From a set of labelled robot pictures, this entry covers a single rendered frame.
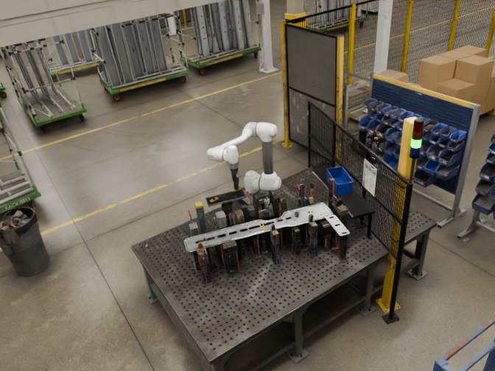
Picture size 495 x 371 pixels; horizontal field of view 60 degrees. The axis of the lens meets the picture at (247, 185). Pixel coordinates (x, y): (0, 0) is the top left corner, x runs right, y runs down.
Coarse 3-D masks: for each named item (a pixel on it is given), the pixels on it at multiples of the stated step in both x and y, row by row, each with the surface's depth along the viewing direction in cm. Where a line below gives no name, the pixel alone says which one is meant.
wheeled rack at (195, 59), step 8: (256, 0) 1068; (256, 8) 1077; (192, 24) 996; (208, 24) 1120; (176, 32) 1079; (192, 40) 1110; (232, 48) 1124; (248, 48) 1122; (256, 48) 1130; (184, 56) 1093; (192, 56) 1114; (200, 56) 1103; (208, 56) 1090; (216, 56) 1087; (224, 56) 1088; (232, 56) 1089; (240, 56) 1104; (256, 56) 1147; (184, 64) 1118; (192, 64) 1070; (200, 64) 1053; (208, 64) 1059; (200, 72) 1067
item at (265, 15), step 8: (264, 0) 962; (264, 8) 971; (264, 16) 980; (264, 24) 990; (264, 32) 1001; (264, 40) 1013; (264, 48) 1023; (264, 56) 1036; (272, 56) 1037; (264, 64) 1048; (272, 64) 1046; (264, 72) 1043
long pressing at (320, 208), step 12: (324, 204) 410; (288, 216) 399; (300, 216) 397; (324, 216) 395; (228, 228) 392; (240, 228) 390; (264, 228) 387; (276, 228) 387; (192, 240) 382; (216, 240) 379; (228, 240) 378
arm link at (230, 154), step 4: (228, 148) 378; (232, 148) 378; (236, 148) 381; (224, 152) 382; (228, 152) 379; (232, 152) 378; (236, 152) 380; (224, 156) 382; (228, 156) 380; (232, 156) 379; (236, 156) 381; (228, 160) 383; (232, 160) 382; (236, 160) 384
